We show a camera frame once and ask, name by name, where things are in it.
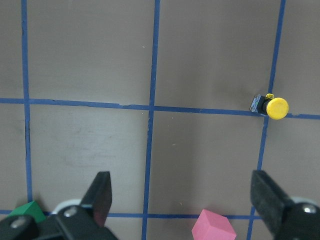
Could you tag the yellow push button switch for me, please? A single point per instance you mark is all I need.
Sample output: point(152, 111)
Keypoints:
point(275, 108)

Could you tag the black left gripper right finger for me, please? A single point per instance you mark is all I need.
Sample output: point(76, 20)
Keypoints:
point(286, 217)

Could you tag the green foam cube near left arm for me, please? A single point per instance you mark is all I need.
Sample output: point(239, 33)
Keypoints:
point(32, 209)

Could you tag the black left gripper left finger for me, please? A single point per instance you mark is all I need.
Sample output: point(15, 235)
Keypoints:
point(83, 221)

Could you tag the pink foam cube centre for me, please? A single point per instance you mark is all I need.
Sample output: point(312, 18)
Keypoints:
point(212, 226)

